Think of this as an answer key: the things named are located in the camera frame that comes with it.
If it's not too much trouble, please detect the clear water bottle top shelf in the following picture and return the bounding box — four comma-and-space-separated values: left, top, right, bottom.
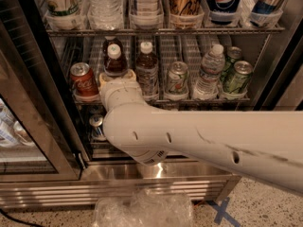
88, 0, 123, 30

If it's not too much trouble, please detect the green soda can front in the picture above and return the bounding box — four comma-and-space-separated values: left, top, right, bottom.
223, 61, 253, 95

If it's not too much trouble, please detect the bottom wire shelf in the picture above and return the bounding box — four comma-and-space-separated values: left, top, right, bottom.
90, 140, 120, 153

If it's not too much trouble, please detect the clear plastic bin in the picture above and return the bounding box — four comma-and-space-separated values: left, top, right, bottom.
92, 189, 193, 227

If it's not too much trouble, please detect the white green soda can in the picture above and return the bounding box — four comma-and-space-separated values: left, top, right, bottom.
166, 61, 188, 95

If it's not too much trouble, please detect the black cable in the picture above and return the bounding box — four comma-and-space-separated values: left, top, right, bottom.
0, 208, 45, 227

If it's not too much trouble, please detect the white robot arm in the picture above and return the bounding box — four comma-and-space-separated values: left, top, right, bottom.
101, 78, 303, 195

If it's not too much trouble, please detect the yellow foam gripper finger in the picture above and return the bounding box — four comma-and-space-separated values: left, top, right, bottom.
99, 73, 111, 87
124, 69, 136, 80

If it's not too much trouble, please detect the glass fridge door left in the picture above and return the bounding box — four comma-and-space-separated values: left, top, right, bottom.
0, 0, 82, 183

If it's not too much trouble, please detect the clear water bottle shelf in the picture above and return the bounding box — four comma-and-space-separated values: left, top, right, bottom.
192, 44, 225, 100
88, 0, 123, 30

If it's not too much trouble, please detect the middle wire shelf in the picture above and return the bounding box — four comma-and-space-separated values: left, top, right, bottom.
74, 96, 250, 106

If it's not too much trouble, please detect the red cola can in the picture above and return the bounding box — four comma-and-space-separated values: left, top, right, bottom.
70, 62, 98, 96

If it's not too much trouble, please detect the green soda can rear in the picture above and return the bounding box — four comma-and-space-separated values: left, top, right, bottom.
220, 46, 242, 81

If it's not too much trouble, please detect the steel fridge door right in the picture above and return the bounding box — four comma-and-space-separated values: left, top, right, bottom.
251, 3, 303, 111

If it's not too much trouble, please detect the white green tall can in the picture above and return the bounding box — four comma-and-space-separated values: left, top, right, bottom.
44, 0, 83, 17

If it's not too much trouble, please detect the white label bottle top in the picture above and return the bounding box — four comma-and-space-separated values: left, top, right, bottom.
131, 0, 160, 16

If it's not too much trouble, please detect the blue pepsi can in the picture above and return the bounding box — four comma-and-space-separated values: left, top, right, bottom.
206, 0, 240, 25

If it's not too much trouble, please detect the blue can bottom left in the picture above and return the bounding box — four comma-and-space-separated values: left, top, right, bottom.
89, 114, 106, 141

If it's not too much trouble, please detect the clear water bottle middle shelf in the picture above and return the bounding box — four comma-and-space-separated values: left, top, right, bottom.
192, 44, 225, 100

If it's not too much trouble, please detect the brown tea bottle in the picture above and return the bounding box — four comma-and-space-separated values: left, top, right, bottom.
104, 44, 128, 77
135, 42, 159, 100

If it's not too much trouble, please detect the silver blue energy can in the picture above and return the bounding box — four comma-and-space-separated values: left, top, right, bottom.
250, 0, 285, 27

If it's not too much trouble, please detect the wire shelf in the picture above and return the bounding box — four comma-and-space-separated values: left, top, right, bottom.
74, 96, 250, 106
90, 140, 120, 153
46, 26, 285, 37

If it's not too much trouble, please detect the top wire shelf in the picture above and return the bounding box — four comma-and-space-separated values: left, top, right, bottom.
46, 26, 285, 37

